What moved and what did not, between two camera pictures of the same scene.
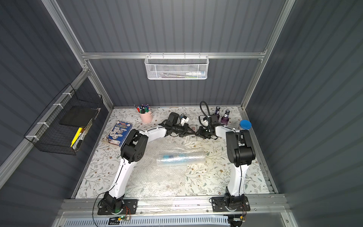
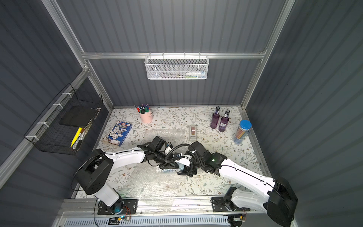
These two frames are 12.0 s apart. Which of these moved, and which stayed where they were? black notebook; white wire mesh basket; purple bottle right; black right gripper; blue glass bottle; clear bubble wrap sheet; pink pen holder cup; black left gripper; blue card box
Moved: black left gripper; black right gripper; blue glass bottle
Stayed: blue card box; black notebook; white wire mesh basket; purple bottle right; pink pen holder cup; clear bubble wrap sheet
